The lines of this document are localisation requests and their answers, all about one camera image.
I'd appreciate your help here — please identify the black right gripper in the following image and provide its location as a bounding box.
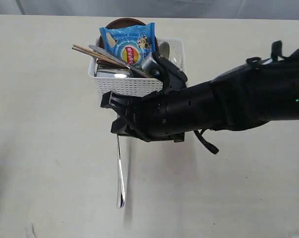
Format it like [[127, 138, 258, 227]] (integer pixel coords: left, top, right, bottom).
[[100, 91, 185, 142]]

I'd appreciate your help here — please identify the silver table knife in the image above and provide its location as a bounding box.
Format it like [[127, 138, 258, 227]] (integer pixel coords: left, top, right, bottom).
[[89, 45, 152, 78]]

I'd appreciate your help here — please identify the blue chips bag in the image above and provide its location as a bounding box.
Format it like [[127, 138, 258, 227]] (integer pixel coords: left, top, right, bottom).
[[100, 23, 156, 67]]

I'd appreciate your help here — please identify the silver metal fork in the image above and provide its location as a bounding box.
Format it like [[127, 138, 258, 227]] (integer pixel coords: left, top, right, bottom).
[[116, 135, 125, 209]]

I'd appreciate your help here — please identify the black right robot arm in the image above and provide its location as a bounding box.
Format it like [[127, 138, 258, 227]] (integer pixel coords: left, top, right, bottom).
[[100, 41, 299, 154]]

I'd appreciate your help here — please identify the silver metal cup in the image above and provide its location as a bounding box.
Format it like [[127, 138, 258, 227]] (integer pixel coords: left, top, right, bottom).
[[96, 65, 131, 78]]

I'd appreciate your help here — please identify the lower brown wooden chopstick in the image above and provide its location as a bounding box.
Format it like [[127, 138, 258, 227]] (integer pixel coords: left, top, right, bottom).
[[71, 46, 127, 68]]

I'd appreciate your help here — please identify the brown wooden chopstick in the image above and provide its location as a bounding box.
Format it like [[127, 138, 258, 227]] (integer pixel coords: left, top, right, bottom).
[[72, 45, 126, 67], [71, 46, 127, 68]]

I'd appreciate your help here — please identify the upper brown wooden chopstick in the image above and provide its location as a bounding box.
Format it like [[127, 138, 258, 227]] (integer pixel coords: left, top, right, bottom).
[[72, 45, 126, 67]]

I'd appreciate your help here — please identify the white bowl with black pattern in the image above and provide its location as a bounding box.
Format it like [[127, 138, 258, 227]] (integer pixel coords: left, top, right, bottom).
[[158, 40, 184, 70]]

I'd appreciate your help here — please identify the white perforated plastic basket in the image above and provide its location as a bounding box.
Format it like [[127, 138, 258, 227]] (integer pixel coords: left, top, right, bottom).
[[88, 38, 186, 99]]

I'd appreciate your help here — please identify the brown round plate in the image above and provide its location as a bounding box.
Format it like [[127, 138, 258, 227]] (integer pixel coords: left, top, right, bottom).
[[97, 17, 146, 50]]

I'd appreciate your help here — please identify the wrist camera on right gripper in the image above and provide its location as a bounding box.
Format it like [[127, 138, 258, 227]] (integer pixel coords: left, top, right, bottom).
[[142, 52, 188, 95]]

